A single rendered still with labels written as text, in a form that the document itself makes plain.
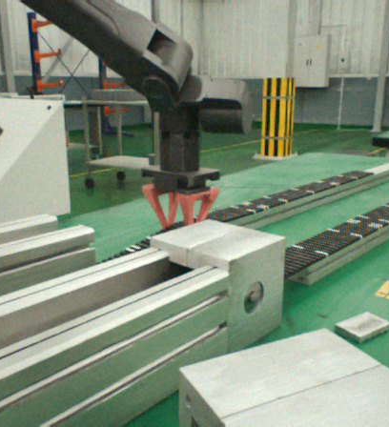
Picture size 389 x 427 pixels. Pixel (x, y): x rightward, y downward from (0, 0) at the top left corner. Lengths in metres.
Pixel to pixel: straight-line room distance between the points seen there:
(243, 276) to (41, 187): 0.56
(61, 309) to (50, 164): 0.56
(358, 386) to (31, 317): 0.24
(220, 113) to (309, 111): 11.62
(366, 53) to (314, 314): 11.35
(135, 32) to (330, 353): 0.44
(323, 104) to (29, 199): 11.38
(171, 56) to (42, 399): 0.43
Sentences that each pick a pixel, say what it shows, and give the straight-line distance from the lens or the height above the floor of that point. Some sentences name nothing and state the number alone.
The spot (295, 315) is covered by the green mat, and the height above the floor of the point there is 0.78.
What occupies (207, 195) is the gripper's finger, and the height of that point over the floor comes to 0.87.
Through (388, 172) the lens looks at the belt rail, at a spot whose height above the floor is 0.80.
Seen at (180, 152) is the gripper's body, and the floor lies 0.93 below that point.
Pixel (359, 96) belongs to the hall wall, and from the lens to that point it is 11.84.
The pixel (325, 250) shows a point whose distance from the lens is 0.65.
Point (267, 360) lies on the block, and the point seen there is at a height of 0.87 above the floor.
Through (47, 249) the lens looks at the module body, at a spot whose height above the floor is 0.86.
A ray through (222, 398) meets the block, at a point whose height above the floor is 0.87.
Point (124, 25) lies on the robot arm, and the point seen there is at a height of 1.09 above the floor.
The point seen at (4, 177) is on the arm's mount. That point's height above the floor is 0.87.
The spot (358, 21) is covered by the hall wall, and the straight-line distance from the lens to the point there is 11.96.
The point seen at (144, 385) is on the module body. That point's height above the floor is 0.80.
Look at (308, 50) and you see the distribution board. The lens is 12.02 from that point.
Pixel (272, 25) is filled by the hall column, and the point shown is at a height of 1.76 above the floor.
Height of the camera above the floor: 1.02
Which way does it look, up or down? 15 degrees down
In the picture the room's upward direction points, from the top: straight up
